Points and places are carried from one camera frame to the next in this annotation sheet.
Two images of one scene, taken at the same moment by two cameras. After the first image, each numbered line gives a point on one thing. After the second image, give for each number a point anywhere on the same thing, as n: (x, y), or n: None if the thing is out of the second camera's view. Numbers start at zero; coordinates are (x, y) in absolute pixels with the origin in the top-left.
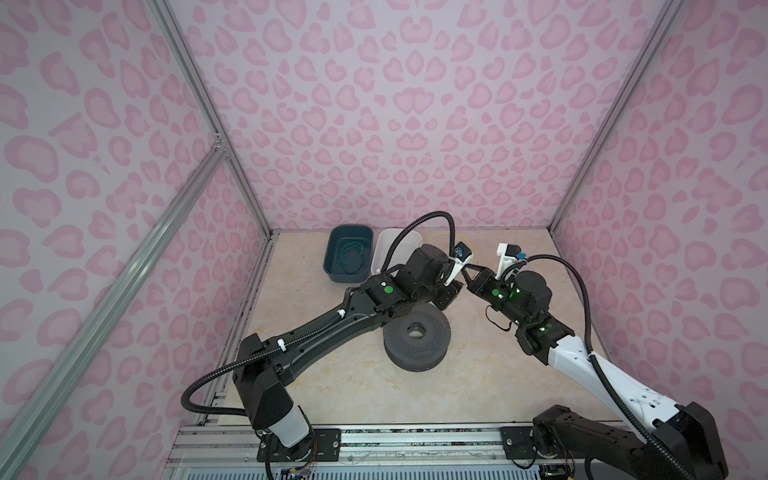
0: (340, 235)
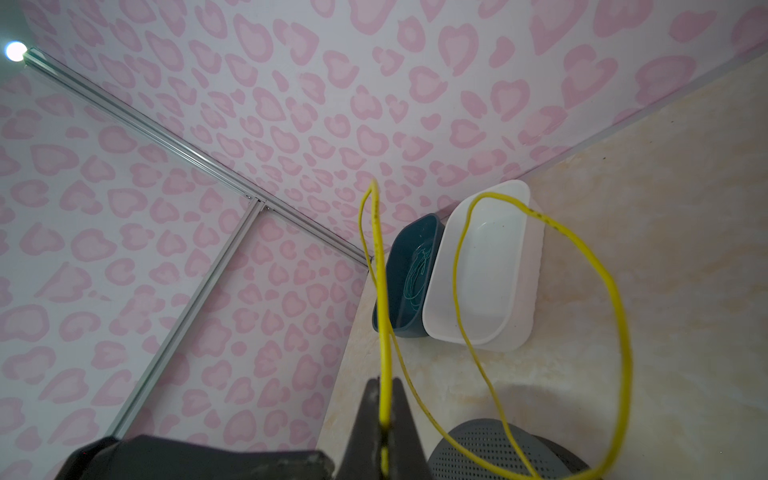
0: (412, 249)
